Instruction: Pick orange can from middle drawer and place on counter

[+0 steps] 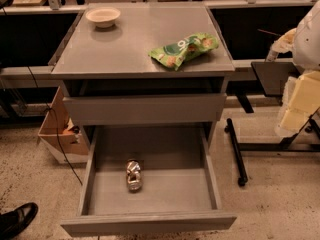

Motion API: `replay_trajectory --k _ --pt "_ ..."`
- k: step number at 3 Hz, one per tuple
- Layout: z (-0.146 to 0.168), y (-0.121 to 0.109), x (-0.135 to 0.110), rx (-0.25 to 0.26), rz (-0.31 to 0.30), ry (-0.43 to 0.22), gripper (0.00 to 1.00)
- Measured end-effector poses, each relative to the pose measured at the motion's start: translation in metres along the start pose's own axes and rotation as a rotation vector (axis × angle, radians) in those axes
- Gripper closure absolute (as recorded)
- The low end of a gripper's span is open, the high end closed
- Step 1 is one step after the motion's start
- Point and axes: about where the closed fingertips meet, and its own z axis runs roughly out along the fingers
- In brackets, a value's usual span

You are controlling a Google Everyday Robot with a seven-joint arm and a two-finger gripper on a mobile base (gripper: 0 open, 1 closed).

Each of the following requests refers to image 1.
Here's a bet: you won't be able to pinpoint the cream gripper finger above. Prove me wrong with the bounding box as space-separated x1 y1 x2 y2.
279 109 309 133
288 71 320 115

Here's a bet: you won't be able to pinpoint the black leather shoe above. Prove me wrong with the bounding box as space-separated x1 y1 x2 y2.
0 202 38 240

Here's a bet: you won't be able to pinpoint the open grey middle drawer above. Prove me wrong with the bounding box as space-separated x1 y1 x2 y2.
61 125 236 237

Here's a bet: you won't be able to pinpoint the closed grey top drawer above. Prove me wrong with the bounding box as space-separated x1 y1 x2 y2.
63 94 226 125

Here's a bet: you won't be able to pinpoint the black cable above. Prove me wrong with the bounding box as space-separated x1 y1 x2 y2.
27 65 84 187

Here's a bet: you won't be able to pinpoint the cardboard box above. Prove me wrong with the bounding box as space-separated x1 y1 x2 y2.
38 88 89 164

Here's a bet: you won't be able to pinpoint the green chip bag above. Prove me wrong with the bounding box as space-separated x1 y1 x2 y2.
148 32 219 71

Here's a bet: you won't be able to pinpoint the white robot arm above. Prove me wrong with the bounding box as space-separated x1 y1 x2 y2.
276 1 320 137

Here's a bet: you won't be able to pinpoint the white squeeze bottle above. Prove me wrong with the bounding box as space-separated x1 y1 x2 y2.
265 28 296 62

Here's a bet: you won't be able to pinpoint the grey drawer cabinet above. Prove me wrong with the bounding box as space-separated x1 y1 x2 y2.
50 1 236 145

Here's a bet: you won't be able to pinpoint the white paper bowl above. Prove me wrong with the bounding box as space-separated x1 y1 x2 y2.
86 7 121 28

